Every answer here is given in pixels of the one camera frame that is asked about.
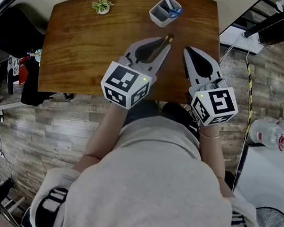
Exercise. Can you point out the small potted plant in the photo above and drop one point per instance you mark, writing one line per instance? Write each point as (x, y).
(102, 6)

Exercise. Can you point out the black office chair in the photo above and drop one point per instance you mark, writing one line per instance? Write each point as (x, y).
(11, 32)

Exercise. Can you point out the thin metal bangle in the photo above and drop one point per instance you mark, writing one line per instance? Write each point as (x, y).
(208, 136)

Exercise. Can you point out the red box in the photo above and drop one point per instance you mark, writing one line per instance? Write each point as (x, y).
(23, 70)

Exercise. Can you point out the white desk organizer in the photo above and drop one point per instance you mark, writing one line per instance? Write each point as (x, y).
(161, 16)

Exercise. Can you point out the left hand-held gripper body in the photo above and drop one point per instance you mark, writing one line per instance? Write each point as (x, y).
(122, 79)

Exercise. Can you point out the black metal railing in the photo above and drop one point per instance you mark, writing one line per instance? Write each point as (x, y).
(262, 14)

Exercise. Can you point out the white desk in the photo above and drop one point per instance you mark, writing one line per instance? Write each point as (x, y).
(267, 176)

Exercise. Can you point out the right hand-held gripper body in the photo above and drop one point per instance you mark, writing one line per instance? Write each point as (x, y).
(220, 101)

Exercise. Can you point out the grey gripper-mounted camera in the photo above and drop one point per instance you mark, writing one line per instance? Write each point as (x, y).
(215, 83)

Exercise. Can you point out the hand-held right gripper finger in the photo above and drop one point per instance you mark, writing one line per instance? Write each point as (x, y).
(190, 64)
(215, 65)

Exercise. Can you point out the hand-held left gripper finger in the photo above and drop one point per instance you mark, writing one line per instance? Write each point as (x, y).
(137, 43)
(161, 60)

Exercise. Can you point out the person's right forearm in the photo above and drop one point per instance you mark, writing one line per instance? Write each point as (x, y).
(212, 157)

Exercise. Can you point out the beige partition with black rail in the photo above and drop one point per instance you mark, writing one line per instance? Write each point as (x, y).
(31, 1)

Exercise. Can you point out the person's black trousers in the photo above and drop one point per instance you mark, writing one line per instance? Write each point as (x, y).
(145, 110)

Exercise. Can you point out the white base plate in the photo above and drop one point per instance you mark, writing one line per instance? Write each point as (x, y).
(240, 41)

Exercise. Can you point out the person's light t-shirt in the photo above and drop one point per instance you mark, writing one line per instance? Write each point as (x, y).
(148, 177)

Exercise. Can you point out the yellow utility knife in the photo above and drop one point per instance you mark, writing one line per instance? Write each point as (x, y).
(160, 48)

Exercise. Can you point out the black and white marker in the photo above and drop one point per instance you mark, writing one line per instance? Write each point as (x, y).
(166, 0)

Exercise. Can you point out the black hanging garment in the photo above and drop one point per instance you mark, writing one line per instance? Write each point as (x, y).
(37, 86)

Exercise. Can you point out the person's left forearm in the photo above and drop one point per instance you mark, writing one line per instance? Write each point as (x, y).
(101, 136)

